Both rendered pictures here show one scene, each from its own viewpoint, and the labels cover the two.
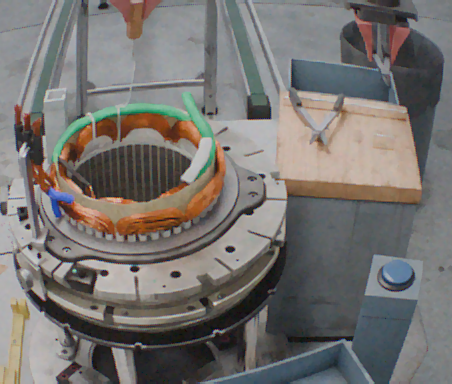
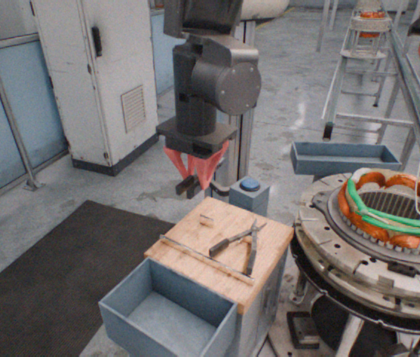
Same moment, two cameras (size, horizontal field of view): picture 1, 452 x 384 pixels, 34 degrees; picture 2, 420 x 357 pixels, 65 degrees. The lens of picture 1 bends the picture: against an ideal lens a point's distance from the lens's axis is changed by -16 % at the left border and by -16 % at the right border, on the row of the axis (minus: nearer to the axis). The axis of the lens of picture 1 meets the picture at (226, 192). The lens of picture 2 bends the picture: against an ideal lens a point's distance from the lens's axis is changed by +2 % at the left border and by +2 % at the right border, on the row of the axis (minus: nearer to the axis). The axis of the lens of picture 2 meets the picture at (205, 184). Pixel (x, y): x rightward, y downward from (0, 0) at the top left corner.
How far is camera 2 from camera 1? 1.29 m
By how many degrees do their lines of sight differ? 105
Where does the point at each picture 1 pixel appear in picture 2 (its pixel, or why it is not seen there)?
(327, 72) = (159, 346)
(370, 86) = (121, 326)
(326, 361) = (302, 167)
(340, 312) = not seen: hidden behind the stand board
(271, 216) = (314, 187)
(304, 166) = (271, 228)
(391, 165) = (212, 213)
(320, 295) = not seen: hidden behind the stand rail
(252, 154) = (310, 222)
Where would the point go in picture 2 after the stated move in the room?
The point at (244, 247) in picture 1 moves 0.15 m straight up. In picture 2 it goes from (333, 179) to (351, 110)
